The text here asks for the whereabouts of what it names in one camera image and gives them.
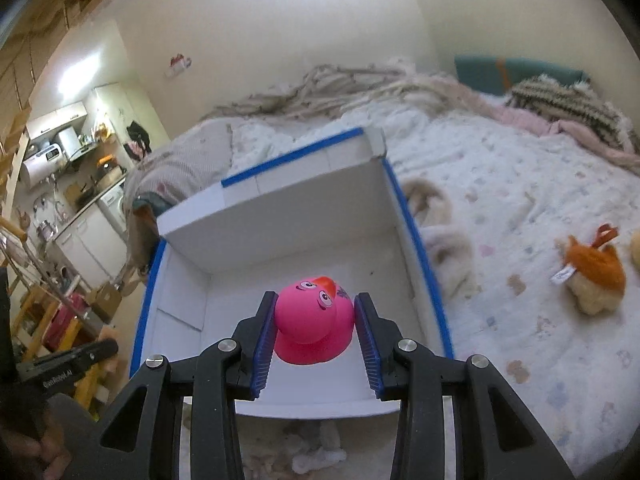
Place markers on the yellow wooden chair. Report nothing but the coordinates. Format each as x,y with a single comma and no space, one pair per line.
38,296

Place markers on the orange and cream plush toy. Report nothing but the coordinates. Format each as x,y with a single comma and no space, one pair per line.
593,272

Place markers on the blue and white cardboard box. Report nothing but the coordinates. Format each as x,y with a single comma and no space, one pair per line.
332,208

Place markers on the floral fabric scrunchie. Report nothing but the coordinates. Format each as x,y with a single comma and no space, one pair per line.
291,450

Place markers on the white washing machine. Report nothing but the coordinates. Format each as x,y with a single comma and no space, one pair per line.
110,203

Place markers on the teal headboard cushion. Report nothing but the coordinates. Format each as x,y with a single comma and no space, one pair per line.
496,76

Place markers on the beige rumpled blanket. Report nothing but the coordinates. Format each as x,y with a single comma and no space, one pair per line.
331,90

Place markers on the beige fluffy cloth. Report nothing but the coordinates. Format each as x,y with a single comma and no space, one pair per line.
447,246

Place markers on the white kitchen cabinet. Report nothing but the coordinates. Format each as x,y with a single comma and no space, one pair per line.
91,247

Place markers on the white patterned bed sheet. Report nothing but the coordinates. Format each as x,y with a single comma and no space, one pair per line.
518,198

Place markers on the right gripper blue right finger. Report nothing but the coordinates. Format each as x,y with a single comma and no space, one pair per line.
368,325

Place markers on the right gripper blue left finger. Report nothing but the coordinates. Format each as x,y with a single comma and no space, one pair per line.
263,340

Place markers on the pink rubber duck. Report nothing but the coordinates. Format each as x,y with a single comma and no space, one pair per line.
315,319

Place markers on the striped knitted pillow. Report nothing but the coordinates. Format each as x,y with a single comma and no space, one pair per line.
578,102

